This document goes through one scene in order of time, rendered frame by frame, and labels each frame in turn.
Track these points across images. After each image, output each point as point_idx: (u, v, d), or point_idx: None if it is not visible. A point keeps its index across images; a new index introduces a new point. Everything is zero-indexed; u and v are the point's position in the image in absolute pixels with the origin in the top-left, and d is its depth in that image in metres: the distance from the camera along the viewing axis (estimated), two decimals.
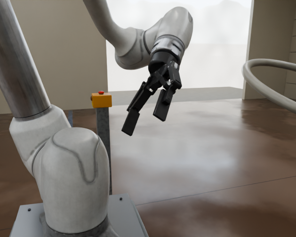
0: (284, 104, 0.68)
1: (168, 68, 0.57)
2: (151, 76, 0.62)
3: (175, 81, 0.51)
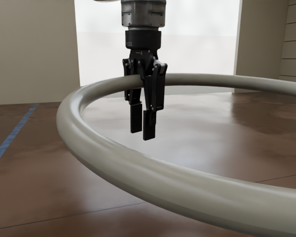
0: (67, 145, 0.22)
1: (152, 75, 0.47)
2: (134, 60, 0.51)
3: (156, 110, 0.49)
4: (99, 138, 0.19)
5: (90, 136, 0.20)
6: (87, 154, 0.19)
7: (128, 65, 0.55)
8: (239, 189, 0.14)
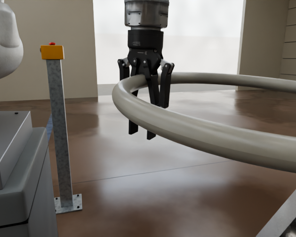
0: (200, 142, 0.22)
1: (161, 75, 0.49)
2: (137, 60, 0.50)
3: (164, 108, 0.51)
4: (247, 130, 0.21)
5: (236, 130, 0.21)
6: (247, 146, 0.20)
7: (125, 66, 0.54)
8: None
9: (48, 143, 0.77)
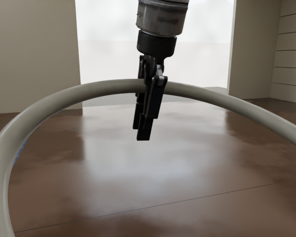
0: None
1: (151, 85, 0.46)
2: (143, 62, 0.49)
3: (148, 118, 0.49)
4: None
5: None
6: None
7: None
8: None
9: None
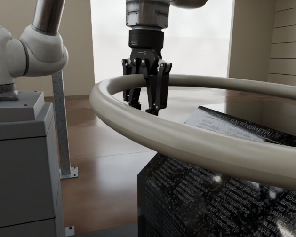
0: (288, 178, 0.16)
1: (157, 74, 0.48)
2: (137, 59, 0.51)
3: (160, 108, 0.50)
4: None
5: None
6: None
7: (128, 65, 0.55)
8: None
9: (53, 112, 1.23)
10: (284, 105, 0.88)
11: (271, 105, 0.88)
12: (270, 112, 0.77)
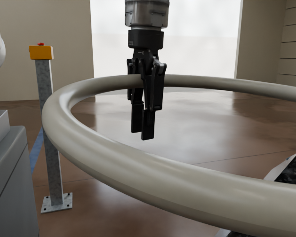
0: (126, 186, 0.14)
1: (151, 75, 0.48)
2: (136, 59, 0.51)
3: (153, 110, 0.49)
4: (193, 169, 0.14)
5: (175, 169, 0.14)
6: (190, 197, 0.13)
7: (132, 65, 0.55)
8: None
9: (27, 141, 0.78)
10: None
11: None
12: None
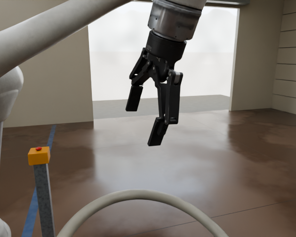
0: None
1: (166, 85, 0.44)
2: (150, 65, 0.48)
3: (169, 123, 0.45)
4: None
5: None
6: None
7: (145, 57, 0.52)
8: None
9: None
10: None
11: None
12: None
